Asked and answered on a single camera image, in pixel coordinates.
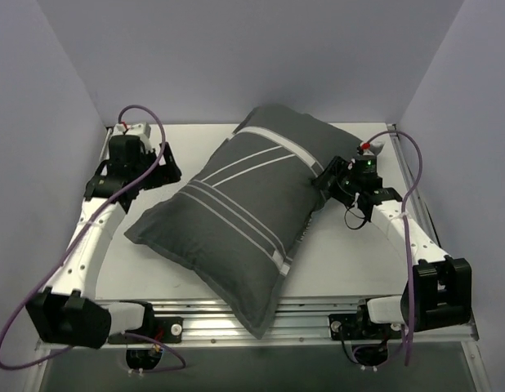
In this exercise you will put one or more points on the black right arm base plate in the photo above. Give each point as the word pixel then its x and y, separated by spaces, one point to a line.
pixel 351 327

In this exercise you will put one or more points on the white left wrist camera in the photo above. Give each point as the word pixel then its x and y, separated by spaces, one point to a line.
pixel 141 129

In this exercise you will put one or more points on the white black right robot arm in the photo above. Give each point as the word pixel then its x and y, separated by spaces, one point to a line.
pixel 438 289

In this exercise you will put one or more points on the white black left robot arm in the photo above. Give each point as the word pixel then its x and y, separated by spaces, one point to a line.
pixel 65 310

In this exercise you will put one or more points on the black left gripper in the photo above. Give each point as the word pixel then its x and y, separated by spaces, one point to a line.
pixel 163 162

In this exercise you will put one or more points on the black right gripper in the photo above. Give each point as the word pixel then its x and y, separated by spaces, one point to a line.
pixel 332 175

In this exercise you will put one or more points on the grey striped pillowcase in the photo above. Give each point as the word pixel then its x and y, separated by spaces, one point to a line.
pixel 239 222

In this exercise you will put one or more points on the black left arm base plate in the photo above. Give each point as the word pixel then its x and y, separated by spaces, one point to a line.
pixel 164 329

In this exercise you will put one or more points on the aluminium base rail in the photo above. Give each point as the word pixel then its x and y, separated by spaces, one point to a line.
pixel 281 319

